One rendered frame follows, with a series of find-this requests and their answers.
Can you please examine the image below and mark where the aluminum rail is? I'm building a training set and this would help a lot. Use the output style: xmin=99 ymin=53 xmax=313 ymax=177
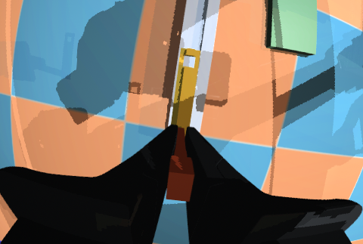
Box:
xmin=169 ymin=0 xmax=221 ymax=132

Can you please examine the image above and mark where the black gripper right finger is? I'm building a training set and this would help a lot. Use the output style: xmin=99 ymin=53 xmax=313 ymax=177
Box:
xmin=185 ymin=126 xmax=363 ymax=244

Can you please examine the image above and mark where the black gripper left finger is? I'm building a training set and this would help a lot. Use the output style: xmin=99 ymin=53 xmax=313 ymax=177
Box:
xmin=0 ymin=124 xmax=178 ymax=244

